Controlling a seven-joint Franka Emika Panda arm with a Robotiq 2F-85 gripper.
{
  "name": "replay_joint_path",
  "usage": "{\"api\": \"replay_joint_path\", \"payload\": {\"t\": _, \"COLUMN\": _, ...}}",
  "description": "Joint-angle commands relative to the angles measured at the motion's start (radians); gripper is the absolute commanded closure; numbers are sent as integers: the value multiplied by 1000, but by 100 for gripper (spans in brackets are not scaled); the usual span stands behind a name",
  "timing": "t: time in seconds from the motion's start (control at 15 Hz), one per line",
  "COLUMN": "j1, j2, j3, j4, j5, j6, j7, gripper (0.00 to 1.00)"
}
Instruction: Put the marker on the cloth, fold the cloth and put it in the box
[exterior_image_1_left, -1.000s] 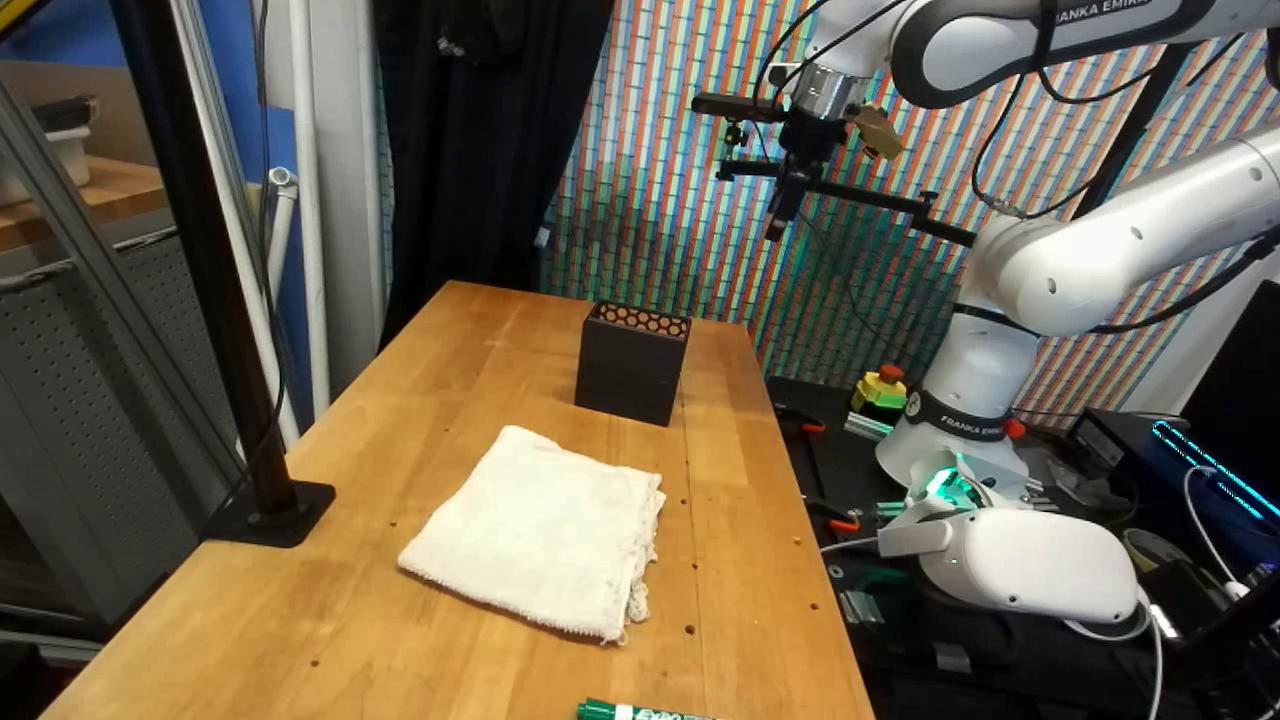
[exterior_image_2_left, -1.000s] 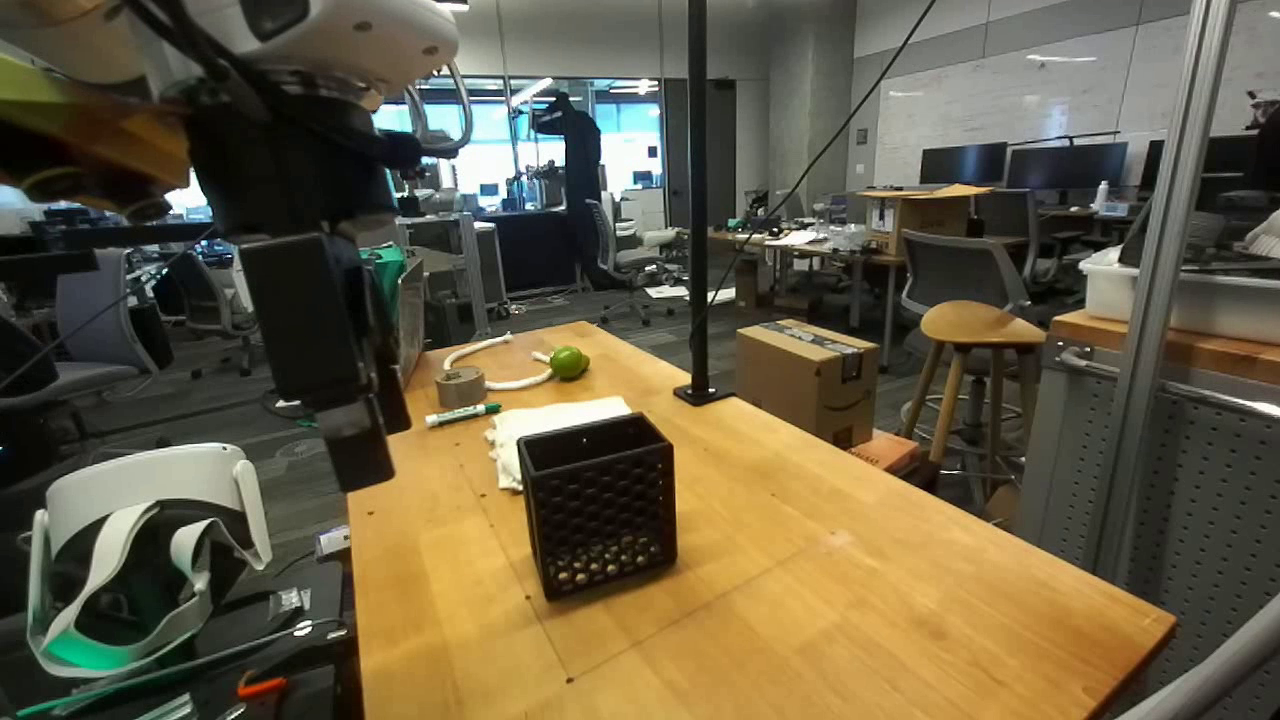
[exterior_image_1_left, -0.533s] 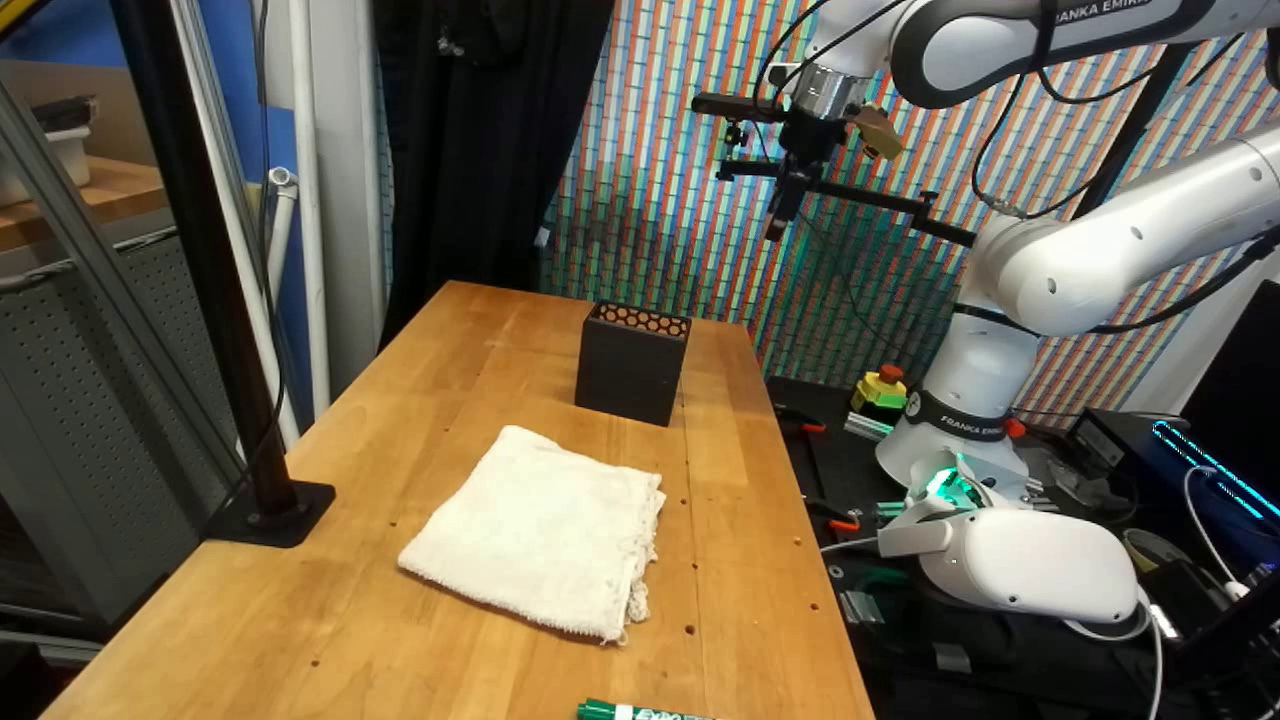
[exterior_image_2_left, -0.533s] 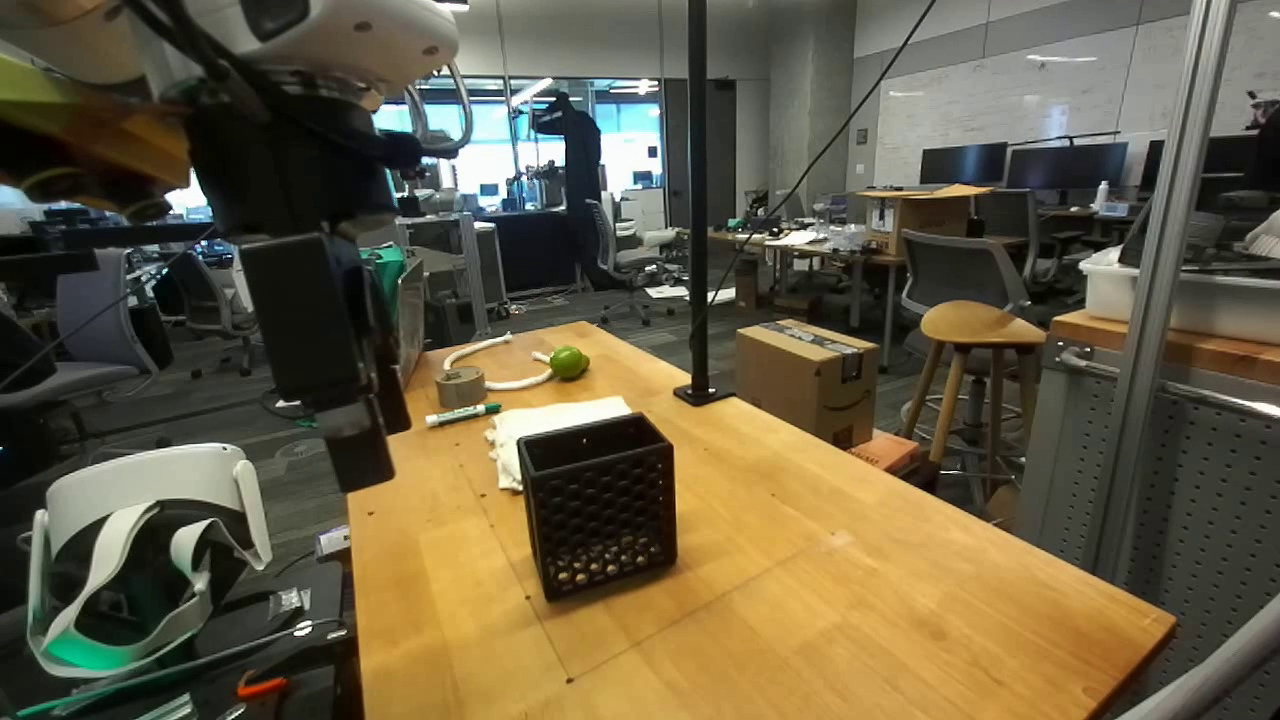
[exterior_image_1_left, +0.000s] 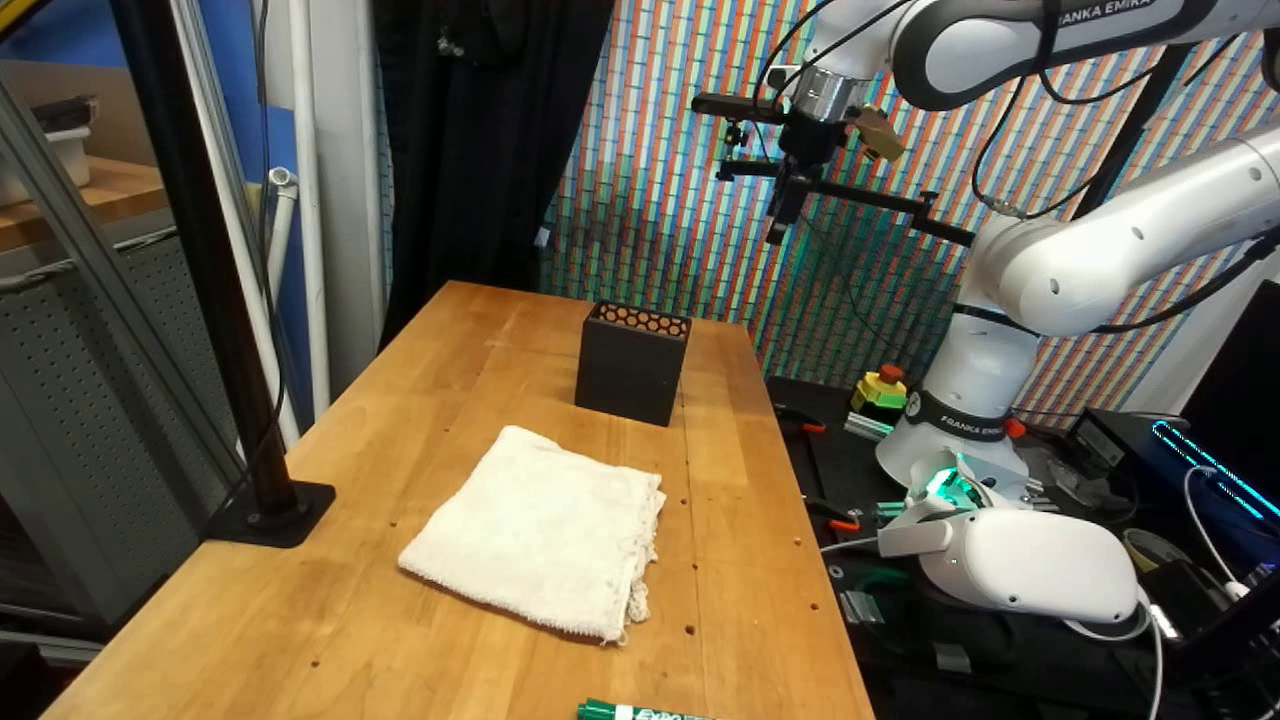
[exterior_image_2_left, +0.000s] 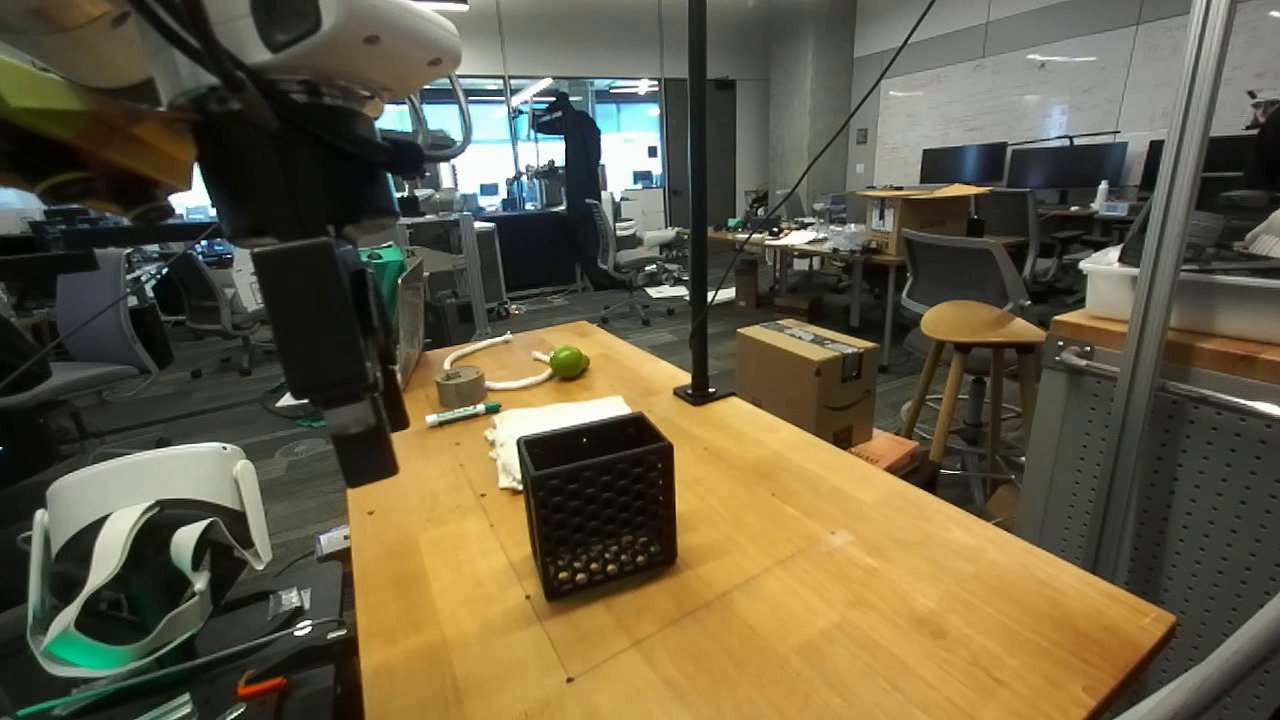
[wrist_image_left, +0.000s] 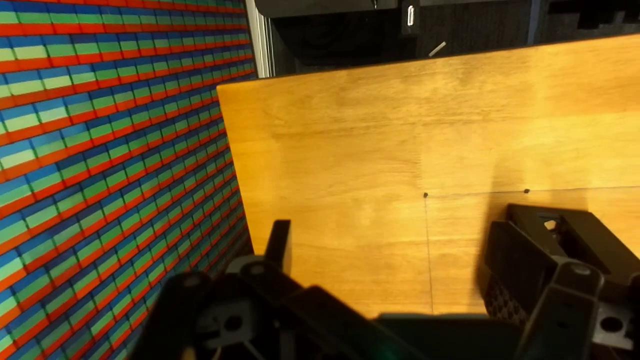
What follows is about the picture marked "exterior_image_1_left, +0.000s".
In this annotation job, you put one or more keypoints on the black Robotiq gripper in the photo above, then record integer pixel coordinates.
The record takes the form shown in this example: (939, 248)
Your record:
(816, 139)

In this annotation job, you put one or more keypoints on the white cloth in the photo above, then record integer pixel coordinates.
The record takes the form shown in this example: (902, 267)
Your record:
(546, 532)

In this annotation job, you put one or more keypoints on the green Expo marker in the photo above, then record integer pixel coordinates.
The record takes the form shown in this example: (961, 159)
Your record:
(633, 711)

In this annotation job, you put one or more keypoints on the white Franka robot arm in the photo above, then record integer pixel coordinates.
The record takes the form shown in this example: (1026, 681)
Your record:
(1133, 241)

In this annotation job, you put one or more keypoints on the black perforated box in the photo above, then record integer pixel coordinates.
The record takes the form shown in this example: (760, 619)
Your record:
(628, 360)

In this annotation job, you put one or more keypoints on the colourful patterned backdrop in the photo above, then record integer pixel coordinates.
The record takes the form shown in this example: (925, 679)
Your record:
(664, 203)

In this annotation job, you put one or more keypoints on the yellow red emergency stop button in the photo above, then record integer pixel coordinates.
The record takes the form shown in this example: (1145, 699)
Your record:
(883, 389)

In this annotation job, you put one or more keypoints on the black curtain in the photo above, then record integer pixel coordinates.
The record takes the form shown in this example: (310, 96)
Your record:
(483, 144)

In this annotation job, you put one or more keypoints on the teal white small device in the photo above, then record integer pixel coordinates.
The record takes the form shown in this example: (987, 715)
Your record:
(952, 486)

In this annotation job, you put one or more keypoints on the white VR headset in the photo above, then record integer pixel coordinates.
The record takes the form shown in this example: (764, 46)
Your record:
(1033, 563)

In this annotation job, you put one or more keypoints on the blue crate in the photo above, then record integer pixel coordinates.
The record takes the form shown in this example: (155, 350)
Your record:
(1222, 495)

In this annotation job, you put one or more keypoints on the black pole stand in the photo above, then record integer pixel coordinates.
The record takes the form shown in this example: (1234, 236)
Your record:
(214, 267)

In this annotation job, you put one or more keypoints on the wooden shelf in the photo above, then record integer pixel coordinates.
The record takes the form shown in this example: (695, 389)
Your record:
(94, 203)

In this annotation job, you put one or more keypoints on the grey perforated metal panel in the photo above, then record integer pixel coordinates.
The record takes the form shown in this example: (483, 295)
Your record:
(83, 401)

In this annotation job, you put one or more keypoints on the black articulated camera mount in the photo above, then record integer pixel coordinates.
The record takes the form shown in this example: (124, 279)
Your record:
(883, 203)

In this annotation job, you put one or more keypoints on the black bar camera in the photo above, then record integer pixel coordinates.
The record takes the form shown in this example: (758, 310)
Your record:
(738, 107)

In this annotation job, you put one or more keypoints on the olive wrist camera block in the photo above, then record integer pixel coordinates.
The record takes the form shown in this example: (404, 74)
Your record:
(879, 135)

